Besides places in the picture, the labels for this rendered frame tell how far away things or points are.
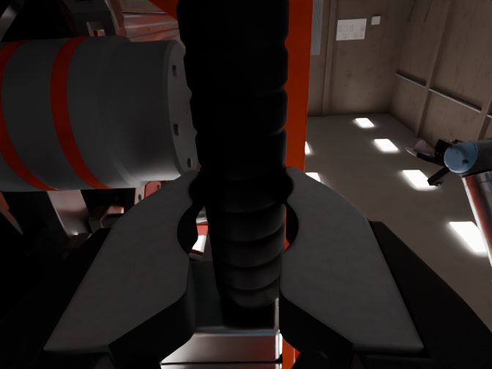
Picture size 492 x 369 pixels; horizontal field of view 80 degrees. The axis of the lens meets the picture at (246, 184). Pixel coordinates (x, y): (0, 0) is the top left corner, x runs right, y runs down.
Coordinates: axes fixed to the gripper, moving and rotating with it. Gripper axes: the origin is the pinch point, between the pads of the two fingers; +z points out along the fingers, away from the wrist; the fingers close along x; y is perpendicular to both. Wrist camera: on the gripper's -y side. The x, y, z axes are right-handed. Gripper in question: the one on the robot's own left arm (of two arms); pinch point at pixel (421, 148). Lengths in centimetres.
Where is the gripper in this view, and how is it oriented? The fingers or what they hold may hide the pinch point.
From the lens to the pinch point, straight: 128.5
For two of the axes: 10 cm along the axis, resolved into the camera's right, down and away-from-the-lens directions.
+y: 0.8, -8.8, -4.7
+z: -2.1, -4.8, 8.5
